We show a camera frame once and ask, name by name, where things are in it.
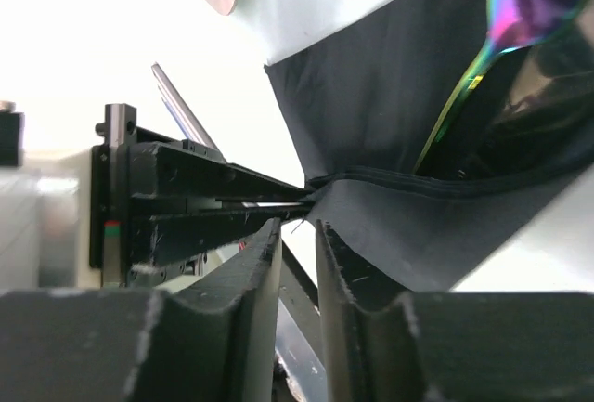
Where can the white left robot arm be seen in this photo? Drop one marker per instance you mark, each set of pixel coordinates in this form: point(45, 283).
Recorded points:
point(137, 210)

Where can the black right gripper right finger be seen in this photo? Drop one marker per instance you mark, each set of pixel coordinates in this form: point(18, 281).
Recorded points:
point(384, 342)

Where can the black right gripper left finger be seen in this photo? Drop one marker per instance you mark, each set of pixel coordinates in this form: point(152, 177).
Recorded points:
point(212, 341)

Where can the iridescent rainbow fork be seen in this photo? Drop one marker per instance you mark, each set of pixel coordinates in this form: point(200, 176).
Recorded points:
point(511, 25)

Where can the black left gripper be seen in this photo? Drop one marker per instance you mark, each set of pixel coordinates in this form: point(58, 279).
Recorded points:
point(177, 175)

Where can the black paper napkin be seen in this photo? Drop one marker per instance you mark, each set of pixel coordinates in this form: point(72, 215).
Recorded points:
point(361, 83)

